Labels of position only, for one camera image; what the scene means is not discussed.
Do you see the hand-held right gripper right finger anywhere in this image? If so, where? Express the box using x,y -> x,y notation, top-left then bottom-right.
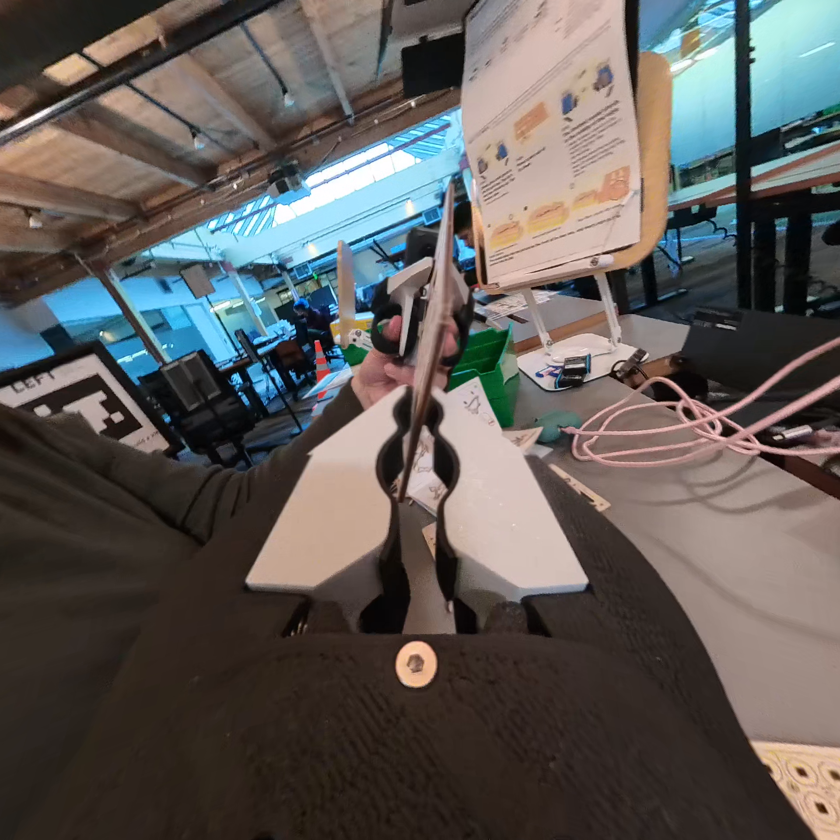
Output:
432,387 -> 589,614

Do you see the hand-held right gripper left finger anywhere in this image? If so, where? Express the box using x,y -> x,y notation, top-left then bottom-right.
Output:
245,386 -> 413,634

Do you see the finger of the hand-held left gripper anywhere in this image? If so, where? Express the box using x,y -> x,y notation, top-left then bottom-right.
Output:
386,257 -> 435,298

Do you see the thin wooden parts sheet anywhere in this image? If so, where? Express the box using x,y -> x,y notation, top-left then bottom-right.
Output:
392,182 -> 458,505

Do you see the white instruction booklet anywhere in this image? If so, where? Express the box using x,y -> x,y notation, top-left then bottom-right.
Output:
402,379 -> 546,521

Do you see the person's left forearm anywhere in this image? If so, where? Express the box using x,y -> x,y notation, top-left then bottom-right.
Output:
0,384 -> 370,840

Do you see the wooden parts sheet with wheel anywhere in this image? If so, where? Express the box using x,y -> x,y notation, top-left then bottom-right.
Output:
750,740 -> 840,837

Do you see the person's left hand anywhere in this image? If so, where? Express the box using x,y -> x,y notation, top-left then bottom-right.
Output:
353,314 -> 460,409

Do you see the bare wooden document stand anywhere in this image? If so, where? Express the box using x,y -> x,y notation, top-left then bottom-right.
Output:
336,239 -> 371,352

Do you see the narrow wooden strip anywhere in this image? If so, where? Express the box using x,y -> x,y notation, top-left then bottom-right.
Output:
546,462 -> 613,514

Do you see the green plastic bin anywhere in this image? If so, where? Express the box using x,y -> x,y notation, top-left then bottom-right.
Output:
341,325 -> 521,429

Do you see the green earbuds case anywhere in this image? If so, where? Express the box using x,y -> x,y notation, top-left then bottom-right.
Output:
535,410 -> 584,446

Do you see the ceiling projector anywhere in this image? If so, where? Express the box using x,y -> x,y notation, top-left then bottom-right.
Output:
266,163 -> 311,199

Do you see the black mesh chair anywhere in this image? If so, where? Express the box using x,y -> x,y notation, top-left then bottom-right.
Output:
139,350 -> 260,468

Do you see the black hanging box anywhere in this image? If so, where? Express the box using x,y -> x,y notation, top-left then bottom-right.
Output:
400,31 -> 468,99

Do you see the white and wooden document stand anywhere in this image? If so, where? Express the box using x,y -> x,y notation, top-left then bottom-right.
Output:
476,52 -> 675,392

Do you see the black and white tag board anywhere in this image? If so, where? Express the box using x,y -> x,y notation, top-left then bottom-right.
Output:
0,340 -> 181,457

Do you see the black box with white label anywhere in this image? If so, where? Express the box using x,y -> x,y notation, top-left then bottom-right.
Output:
678,307 -> 840,395

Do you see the background wooden desk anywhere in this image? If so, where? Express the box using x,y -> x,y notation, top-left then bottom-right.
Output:
668,141 -> 840,312

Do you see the pink cable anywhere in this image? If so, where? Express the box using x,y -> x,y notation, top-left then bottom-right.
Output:
570,335 -> 840,468

